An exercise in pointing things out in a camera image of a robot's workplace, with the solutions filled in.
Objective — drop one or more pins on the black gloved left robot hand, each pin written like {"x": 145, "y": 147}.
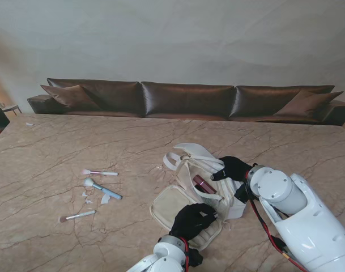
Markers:
{"x": 190, "y": 221}

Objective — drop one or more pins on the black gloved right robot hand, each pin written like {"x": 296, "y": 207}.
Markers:
{"x": 234, "y": 168}

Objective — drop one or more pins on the cream white cosmetics bag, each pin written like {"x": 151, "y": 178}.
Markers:
{"x": 166, "y": 207}

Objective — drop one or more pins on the red lipstick tube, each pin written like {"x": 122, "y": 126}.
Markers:
{"x": 204, "y": 184}

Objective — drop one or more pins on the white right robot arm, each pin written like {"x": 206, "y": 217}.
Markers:
{"x": 305, "y": 224}

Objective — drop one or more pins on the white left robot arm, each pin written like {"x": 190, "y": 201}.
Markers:
{"x": 163, "y": 256}

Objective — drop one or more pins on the brown leather sofa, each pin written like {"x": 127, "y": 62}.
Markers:
{"x": 186, "y": 99}

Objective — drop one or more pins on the clear plastic brush sleeve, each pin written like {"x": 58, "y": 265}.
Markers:
{"x": 105, "y": 199}

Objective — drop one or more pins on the brown sofa pillow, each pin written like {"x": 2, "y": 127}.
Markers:
{"x": 306, "y": 103}
{"x": 68, "y": 96}

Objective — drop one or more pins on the small clear plastic piece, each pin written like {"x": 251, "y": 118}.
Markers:
{"x": 84, "y": 194}
{"x": 89, "y": 201}

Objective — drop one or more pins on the pink makeup brush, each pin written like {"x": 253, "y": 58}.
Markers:
{"x": 97, "y": 172}

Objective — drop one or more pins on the grey side chair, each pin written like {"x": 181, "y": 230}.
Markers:
{"x": 10, "y": 107}

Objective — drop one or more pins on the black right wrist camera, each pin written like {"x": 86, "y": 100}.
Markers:
{"x": 241, "y": 194}

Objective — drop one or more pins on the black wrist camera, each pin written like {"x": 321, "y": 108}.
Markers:
{"x": 241, "y": 194}
{"x": 195, "y": 257}

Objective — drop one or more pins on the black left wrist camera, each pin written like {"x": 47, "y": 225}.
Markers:
{"x": 195, "y": 257}

